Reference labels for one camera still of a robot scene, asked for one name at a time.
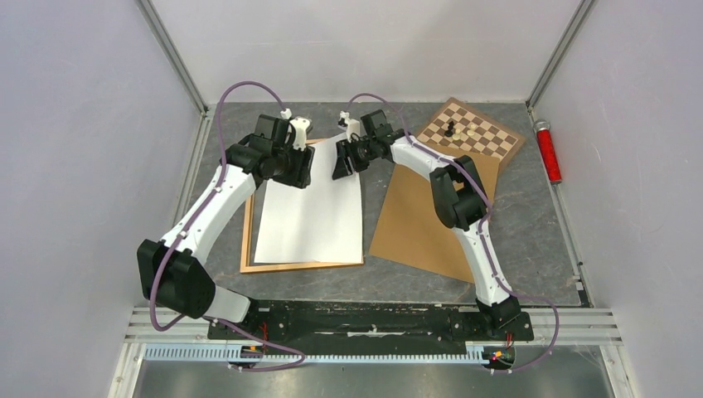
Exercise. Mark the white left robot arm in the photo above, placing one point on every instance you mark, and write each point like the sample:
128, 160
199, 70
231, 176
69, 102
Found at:
172, 269

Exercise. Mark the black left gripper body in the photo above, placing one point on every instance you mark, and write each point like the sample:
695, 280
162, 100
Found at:
292, 167

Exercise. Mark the aluminium table edge rail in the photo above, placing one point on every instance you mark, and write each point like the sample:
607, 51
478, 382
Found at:
294, 322

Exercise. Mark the black chess piece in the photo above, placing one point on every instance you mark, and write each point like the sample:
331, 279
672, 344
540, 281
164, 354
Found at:
450, 130

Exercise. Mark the wooden chessboard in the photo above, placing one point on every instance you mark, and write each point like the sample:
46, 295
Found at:
460, 126

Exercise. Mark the wooden picture frame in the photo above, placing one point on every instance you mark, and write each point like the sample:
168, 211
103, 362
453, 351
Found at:
274, 266

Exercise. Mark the left corner aluminium post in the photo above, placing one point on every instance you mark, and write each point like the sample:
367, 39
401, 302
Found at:
169, 48

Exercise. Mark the red cylinder tool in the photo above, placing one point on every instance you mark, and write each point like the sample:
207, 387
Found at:
547, 150

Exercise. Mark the landscape photo print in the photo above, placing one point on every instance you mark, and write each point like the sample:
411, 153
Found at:
310, 214

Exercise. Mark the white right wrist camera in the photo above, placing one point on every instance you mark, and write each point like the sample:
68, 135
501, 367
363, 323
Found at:
351, 126

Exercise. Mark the corner aluminium post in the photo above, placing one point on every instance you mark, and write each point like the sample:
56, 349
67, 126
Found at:
567, 37
169, 48

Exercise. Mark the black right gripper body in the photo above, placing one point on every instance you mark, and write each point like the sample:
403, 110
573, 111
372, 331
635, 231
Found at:
361, 152

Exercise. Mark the right corner aluminium post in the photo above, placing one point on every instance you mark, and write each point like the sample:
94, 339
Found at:
567, 37

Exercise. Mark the brown backing board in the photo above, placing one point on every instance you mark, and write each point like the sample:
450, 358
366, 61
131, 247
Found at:
409, 232

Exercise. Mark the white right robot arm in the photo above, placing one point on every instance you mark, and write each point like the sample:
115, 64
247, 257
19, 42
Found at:
459, 199

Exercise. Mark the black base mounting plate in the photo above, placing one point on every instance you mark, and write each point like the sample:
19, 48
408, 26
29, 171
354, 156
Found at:
370, 346

